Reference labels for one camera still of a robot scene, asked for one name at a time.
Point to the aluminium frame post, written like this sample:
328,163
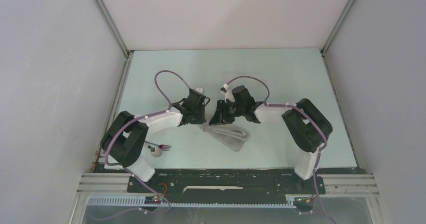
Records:
341,19
107,17

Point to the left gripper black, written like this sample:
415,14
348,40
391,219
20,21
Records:
201,120

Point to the grey cloth napkin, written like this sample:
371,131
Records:
229,135

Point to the white cable duct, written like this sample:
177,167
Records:
150,201

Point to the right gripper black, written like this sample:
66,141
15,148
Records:
221,116

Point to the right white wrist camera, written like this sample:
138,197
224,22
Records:
227,93

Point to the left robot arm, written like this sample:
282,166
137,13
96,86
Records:
124,141

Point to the pink handled spoon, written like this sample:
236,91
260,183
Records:
154,150

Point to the left aluminium frame post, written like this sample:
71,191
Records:
107,17

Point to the purple metallic fork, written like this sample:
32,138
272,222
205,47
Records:
162,147

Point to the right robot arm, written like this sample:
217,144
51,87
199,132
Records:
308,127

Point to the right aluminium frame post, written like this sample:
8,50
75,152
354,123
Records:
341,19

